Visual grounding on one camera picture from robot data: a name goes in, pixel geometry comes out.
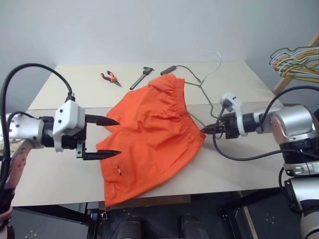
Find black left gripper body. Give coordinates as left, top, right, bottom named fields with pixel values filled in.
left=61, top=115, right=88, bottom=160

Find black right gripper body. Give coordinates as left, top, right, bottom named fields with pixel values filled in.
left=217, top=113, right=241, bottom=140

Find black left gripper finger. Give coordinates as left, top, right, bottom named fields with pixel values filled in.
left=84, top=149, right=122, bottom=161
left=86, top=114, right=121, bottom=126

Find olive wire clothes hanger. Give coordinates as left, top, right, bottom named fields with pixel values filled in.
left=184, top=50, right=224, bottom=126

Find orange shorts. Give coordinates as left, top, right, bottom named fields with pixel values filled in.
left=96, top=74, right=206, bottom=208

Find wooden hanger rack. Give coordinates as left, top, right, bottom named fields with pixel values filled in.
left=272, top=31, right=319, bottom=96

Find black caliper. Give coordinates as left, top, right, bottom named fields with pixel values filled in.
left=129, top=66, right=156, bottom=91

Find brown panel under table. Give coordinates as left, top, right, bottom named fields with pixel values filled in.
left=98, top=195, right=192, bottom=208

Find dark rounded shape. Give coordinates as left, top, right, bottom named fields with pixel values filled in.
left=119, top=214, right=148, bottom=239
left=177, top=213, right=200, bottom=239

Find wooden stick under table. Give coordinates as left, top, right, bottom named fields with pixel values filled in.
left=242, top=206, right=259, bottom=239

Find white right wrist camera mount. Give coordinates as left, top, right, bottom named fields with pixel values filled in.
left=218, top=92, right=249, bottom=137

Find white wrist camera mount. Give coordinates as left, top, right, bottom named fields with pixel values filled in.
left=218, top=92, right=249, bottom=137
left=51, top=100, right=87, bottom=153

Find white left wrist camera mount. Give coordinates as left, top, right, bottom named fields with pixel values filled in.
left=51, top=100, right=87, bottom=153

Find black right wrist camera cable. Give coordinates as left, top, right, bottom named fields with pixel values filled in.
left=212, top=102, right=284, bottom=161

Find orange handled pliers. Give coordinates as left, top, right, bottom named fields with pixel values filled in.
left=100, top=70, right=123, bottom=88

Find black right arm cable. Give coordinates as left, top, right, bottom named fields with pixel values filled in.
left=258, top=85, right=319, bottom=125

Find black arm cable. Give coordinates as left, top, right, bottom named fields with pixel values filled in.
left=258, top=85, right=319, bottom=125
left=0, top=63, right=76, bottom=180

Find black table frame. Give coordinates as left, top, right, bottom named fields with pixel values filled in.
left=10, top=191, right=284, bottom=239

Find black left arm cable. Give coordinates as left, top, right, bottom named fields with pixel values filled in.
left=0, top=63, right=76, bottom=180

